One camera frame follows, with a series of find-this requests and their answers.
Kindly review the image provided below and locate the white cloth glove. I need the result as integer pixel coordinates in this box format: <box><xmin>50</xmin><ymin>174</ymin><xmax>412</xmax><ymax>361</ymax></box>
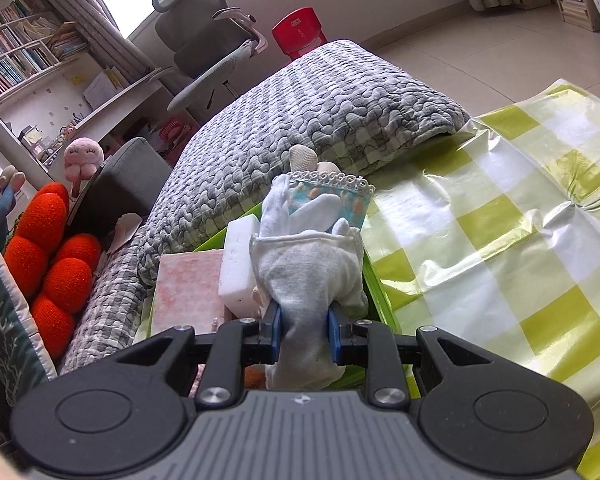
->
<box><xmin>249</xmin><ymin>228</ymin><xmax>370</xmax><ymax>391</ymax></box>

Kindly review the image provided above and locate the green plastic bin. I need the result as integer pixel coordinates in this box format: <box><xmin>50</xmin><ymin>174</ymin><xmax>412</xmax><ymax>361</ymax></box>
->
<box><xmin>147</xmin><ymin>200</ymin><xmax>422</xmax><ymax>401</ymax></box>

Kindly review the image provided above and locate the pink white foam block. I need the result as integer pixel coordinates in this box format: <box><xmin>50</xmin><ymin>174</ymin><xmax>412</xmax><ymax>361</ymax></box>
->
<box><xmin>150</xmin><ymin>249</ymin><xmax>233</xmax><ymax>335</ymax></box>

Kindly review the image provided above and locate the white paper scrap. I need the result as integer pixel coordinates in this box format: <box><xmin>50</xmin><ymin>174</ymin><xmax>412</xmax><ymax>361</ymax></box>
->
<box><xmin>107</xmin><ymin>212</ymin><xmax>143</xmax><ymax>256</ymax></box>

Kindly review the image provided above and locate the mouse plush blue dress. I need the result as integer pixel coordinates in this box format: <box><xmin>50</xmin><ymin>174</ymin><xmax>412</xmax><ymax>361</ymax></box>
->
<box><xmin>289</xmin><ymin>144</ymin><xmax>375</xmax><ymax>229</ymax></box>

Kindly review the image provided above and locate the green checked tablecloth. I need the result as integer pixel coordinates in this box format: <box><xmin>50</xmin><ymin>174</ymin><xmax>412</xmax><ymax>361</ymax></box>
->
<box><xmin>362</xmin><ymin>80</ymin><xmax>600</xmax><ymax>479</ymax></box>

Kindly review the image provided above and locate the red knitted plush pillow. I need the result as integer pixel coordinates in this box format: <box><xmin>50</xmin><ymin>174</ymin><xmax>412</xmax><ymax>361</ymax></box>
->
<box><xmin>5</xmin><ymin>182</ymin><xmax>102</xmax><ymax>362</ymax></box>

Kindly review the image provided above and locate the dark green patterned cushion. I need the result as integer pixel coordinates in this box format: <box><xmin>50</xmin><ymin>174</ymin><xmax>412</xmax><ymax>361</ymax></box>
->
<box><xmin>0</xmin><ymin>252</ymin><xmax>57</xmax><ymax>406</ymax></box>

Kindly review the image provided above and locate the grey quilted cushion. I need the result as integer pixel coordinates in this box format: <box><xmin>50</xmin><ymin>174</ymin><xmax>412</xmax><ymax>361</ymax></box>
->
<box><xmin>137</xmin><ymin>40</ymin><xmax>469</xmax><ymax>287</ymax></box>

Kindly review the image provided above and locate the pink octopus plush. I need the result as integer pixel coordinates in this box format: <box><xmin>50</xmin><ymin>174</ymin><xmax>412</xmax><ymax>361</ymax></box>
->
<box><xmin>64</xmin><ymin>136</ymin><xmax>104</xmax><ymax>198</ymax></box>

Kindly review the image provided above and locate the blue plush toy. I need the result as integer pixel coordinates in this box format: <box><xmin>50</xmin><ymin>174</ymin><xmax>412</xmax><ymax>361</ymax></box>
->
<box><xmin>0</xmin><ymin>165</ymin><xmax>26</xmax><ymax>252</ymax></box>

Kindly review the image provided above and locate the grey office chair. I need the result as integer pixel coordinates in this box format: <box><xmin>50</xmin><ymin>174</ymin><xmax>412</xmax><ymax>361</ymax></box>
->
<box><xmin>151</xmin><ymin>0</ymin><xmax>268</xmax><ymax>113</ymax></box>

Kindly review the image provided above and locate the red plastic child chair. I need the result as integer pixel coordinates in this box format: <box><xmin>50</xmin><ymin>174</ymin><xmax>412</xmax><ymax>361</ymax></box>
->
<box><xmin>272</xmin><ymin>6</ymin><xmax>328</xmax><ymax>61</ymax></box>

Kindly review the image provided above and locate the white bookshelf desk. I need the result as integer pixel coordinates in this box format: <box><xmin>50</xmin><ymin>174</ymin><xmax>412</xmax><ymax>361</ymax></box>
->
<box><xmin>0</xmin><ymin>0</ymin><xmax>171</xmax><ymax>188</ymax></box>

